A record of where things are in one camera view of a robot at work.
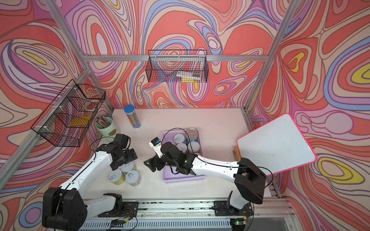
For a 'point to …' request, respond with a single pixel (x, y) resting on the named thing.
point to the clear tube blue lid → (130, 111)
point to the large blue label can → (193, 134)
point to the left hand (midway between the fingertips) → (129, 160)
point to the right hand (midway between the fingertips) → (152, 161)
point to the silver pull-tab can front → (132, 178)
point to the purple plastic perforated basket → (168, 175)
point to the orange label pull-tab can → (179, 138)
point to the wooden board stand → (236, 152)
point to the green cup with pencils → (107, 127)
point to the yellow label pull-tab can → (117, 177)
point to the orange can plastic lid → (194, 145)
